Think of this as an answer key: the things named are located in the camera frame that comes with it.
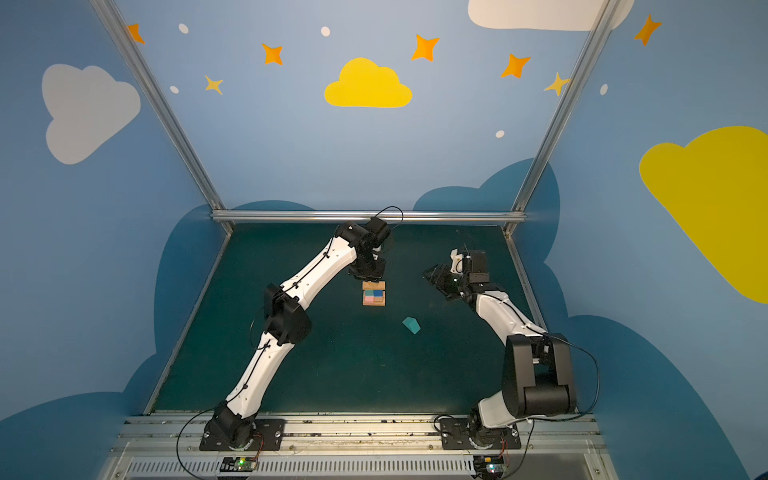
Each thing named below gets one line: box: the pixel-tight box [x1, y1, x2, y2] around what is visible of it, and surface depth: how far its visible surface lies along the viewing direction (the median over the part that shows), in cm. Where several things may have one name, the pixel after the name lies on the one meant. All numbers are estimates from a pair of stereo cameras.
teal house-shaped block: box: [402, 316, 421, 335], surface depth 95 cm
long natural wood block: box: [362, 280, 386, 290], surface depth 97 cm
